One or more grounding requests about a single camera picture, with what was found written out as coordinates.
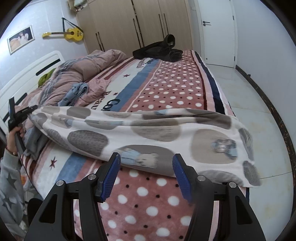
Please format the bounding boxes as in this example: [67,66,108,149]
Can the cream patterned fleece pants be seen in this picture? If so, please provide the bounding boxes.
[29,106,260,187]

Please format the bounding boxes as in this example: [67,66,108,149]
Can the grey star sleeve forearm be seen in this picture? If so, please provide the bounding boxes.
[1,151,26,239]

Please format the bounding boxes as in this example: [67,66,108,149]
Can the black clothing pile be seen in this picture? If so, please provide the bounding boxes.
[132,34,183,62]

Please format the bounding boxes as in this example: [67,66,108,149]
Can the person left hand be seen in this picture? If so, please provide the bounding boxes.
[6,126,25,156]

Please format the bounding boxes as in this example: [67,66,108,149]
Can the white bed headboard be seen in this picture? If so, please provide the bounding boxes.
[0,50,65,133]

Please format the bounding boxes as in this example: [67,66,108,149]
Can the green cloth item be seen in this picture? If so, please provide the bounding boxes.
[38,68,56,88]

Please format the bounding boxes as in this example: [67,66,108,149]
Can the pink grey rumpled duvet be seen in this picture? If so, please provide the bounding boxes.
[16,49,127,110]

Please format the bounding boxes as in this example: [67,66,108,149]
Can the folded blue garment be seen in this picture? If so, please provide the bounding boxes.
[58,82,88,106]

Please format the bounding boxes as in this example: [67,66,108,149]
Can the pink plaid folded garment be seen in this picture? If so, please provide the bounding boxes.
[75,77,111,107]

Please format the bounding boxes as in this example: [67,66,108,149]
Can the striped dotted plush blanket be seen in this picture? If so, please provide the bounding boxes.
[22,50,235,240]

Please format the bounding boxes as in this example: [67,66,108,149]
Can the yellow toy guitar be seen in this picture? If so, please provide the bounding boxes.
[42,28,84,42]

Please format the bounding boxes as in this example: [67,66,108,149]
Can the beige wooden wardrobe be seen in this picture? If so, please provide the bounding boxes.
[76,0,192,57]

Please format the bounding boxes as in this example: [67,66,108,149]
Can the white door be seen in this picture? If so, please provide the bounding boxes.
[197,0,236,68]

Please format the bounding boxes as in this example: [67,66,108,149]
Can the framed wall photo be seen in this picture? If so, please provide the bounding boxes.
[7,25,35,55]

